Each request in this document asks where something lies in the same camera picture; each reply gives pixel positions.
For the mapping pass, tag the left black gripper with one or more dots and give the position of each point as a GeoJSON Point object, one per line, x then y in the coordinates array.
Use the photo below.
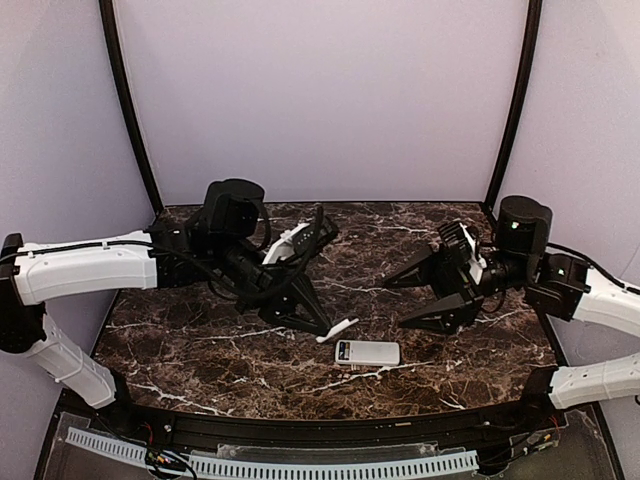
{"type": "Point", "coordinates": [279, 293]}

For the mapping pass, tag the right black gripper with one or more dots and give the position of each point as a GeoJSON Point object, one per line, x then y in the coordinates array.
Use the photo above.
{"type": "Point", "coordinates": [451, 281]}

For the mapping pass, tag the white battery cover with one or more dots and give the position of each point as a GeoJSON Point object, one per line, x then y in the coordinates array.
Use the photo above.
{"type": "Point", "coordinates": [337, 329]}

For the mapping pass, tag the white remote control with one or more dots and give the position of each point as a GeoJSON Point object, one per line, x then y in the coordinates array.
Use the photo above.
{"type": "Point", "coordinates": [370, 353]}

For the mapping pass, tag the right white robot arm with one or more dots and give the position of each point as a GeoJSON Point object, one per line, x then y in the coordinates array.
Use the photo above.
{"type": "Point", "coordinates": [556, 280]}

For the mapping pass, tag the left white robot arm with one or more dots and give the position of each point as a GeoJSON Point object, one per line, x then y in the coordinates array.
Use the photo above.
{"type": "Point", "coordinates": [213, 246]}

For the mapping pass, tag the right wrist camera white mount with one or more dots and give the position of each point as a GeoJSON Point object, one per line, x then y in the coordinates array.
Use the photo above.
{"type": "Point", "coordinates": [462, 249]}

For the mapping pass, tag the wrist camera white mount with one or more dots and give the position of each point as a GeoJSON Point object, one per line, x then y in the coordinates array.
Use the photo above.
{"type": "Point", "coordinates": [462, 249]}
{"type": "Point", "coordinates": [295, 244]}

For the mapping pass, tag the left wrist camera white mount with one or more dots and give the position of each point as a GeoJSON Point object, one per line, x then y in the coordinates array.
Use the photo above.
{"type": "Point", "coordinates": [295, 244]}

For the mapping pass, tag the black front rail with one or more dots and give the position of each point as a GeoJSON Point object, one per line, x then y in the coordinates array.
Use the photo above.
{"type": "Point", "coordinates": [476, 428]}

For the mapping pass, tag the white slotted cable duct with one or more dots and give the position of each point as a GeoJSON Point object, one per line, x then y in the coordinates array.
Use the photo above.
{"type": "Point", "coordinates": [411, 461]}

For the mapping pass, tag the right black frame post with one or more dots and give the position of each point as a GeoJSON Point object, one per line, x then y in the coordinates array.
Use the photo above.
{"type": "Point", "coordinates": [525, 64]}

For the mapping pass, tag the black frame post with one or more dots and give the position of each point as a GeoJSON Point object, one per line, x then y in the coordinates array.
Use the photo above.
{"type": "Point", "coordinates": [525, 64]}
{"type": "Point", "coordinates": [118, 70]}

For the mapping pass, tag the left black frame post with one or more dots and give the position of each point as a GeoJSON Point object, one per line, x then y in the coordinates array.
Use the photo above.
{"type": "Point", "coordinates": [118, 70]}

